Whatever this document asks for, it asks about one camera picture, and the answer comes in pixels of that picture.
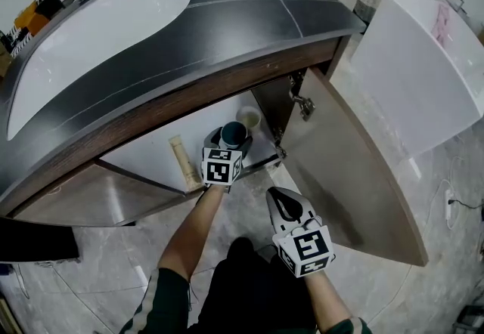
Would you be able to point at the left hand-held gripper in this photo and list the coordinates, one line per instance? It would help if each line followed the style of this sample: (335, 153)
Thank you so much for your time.
(221, 168)

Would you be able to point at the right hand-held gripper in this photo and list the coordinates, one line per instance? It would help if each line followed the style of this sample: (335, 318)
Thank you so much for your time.
(308, 249)

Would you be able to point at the blue-grey cup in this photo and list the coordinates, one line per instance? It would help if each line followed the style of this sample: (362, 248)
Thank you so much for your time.
(233, 134)

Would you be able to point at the white cup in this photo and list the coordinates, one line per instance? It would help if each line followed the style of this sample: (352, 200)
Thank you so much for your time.
(248, 118)

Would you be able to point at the beige toothpaste tube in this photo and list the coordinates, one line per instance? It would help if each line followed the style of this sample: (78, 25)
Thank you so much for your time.
(185, 164)

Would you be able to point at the dark wood vanity cabinet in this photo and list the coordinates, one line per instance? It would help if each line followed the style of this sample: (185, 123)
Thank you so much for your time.
(113, 124)

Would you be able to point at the person's left forearm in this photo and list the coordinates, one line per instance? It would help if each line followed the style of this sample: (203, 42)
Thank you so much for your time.
(193, 234)

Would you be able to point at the person's right forearm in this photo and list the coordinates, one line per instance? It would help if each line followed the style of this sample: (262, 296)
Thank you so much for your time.
(327, 298)

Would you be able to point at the white sink basin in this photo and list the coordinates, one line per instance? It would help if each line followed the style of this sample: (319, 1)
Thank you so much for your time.
(98, 49)

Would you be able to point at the wooden cabinet door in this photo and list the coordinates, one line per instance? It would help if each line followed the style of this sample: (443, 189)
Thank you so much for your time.
(340, 174)

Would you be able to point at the metal door hinge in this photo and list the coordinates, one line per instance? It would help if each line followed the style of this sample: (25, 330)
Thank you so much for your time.
(304, 106)

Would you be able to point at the person's black trousers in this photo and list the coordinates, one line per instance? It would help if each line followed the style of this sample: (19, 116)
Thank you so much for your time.
(249, 287)

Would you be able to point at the black-top vanity cabinet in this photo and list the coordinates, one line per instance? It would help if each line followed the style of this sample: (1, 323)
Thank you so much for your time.
(242, 22)

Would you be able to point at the white power strip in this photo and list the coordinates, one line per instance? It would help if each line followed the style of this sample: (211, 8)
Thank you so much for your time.
(448, 208)

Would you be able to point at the person's green printed shirt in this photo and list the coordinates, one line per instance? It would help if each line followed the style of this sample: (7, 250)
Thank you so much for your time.
(162, 306)

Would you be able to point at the white bathtub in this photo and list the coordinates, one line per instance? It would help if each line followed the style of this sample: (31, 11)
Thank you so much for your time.
(408, 79)

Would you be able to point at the black cabinet unit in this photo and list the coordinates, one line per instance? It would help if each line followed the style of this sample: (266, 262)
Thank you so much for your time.
(38, 238)

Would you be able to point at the black chair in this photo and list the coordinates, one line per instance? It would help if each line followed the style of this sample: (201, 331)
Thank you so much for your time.
(56, 4)

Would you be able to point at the orange sofa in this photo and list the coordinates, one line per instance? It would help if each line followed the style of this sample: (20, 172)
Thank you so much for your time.
(30, 17)

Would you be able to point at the pink cloth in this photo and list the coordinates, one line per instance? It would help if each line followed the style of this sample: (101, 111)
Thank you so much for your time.
(441, 24)

